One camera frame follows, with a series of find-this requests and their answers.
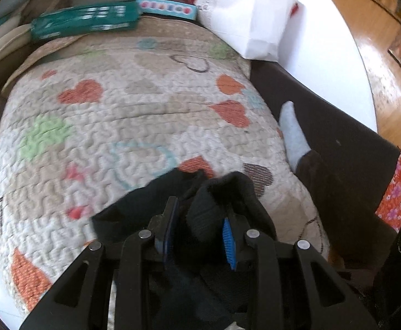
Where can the teal wipes package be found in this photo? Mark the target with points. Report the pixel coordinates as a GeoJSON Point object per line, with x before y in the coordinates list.
{"type": "Point", "coordinates": [85, 19]}

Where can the white sock foot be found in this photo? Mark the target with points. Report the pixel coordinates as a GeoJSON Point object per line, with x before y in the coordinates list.
{"type": "Point", "coordinates": [295, 143]}

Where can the dark brown trouser leg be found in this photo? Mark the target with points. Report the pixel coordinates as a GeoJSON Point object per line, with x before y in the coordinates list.
{"type": "Point", "coordinates": [357, 235]}

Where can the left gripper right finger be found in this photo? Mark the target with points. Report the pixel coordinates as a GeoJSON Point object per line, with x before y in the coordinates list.
{"type": "Point", "coordinates": [234, 233]}

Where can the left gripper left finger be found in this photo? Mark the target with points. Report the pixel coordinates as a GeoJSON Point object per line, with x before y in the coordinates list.
{"type": "Point", "coordinates": [161, 226]}

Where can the light blue shapes toy box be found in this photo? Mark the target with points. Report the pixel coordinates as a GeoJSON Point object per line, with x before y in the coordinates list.
{"type": "Point", "coordinates": [168, 8]}

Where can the white pillow with red print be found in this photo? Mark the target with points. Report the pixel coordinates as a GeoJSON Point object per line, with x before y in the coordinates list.
{"type": "Point", "coordinates": [253, 28]}

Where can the heart-patterned quilted bedspread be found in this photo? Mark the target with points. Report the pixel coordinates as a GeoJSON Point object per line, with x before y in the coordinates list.
{"type": "Point", "coordinates": [90, 119]}

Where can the black pants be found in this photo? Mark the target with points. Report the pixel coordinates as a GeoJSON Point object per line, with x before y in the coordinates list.
{"type": "Point", "coordinates": [197, 289]}

